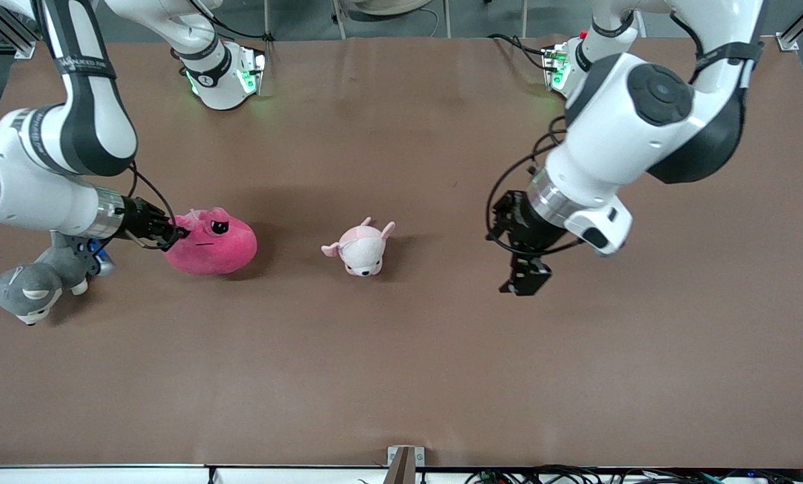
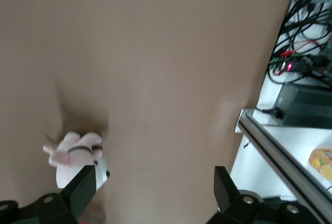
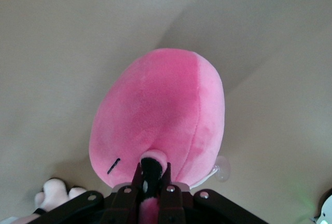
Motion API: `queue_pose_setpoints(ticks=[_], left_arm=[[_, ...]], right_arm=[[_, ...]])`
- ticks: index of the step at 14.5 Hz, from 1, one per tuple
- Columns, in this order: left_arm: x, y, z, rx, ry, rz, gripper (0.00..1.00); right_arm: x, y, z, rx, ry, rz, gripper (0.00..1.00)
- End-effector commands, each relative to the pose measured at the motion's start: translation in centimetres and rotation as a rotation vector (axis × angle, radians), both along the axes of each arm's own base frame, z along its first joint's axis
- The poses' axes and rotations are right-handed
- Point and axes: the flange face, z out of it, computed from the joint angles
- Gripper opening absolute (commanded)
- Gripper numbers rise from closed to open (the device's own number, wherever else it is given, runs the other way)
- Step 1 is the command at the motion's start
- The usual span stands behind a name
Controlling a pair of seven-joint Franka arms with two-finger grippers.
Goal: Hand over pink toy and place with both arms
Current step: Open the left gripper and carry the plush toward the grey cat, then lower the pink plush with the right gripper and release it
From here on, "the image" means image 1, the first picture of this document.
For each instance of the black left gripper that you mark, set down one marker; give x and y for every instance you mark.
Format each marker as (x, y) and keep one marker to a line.
(526, 228)

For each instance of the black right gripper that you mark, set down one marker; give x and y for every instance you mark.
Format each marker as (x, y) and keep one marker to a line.
(139, 218)

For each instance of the round hot pink plush toy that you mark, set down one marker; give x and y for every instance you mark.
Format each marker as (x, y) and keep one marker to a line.
(216, 252)

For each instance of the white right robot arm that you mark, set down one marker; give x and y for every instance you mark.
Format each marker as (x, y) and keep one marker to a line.
(92, 121)

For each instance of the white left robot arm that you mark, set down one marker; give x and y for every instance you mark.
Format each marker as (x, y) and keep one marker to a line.
(616, 134)

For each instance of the grey white husky plush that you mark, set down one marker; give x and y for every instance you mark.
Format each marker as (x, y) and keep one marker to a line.
(31, 289)

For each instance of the brown table cover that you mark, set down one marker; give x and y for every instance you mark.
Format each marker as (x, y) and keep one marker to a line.
(401, 363)

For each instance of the small pale pink plush dog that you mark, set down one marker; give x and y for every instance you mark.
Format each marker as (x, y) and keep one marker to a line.
(362, 252)

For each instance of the beige round stand base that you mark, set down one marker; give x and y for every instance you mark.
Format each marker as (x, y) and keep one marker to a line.
(394, 5)

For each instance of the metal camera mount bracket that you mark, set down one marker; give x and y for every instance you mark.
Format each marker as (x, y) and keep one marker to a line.
(404, 464)

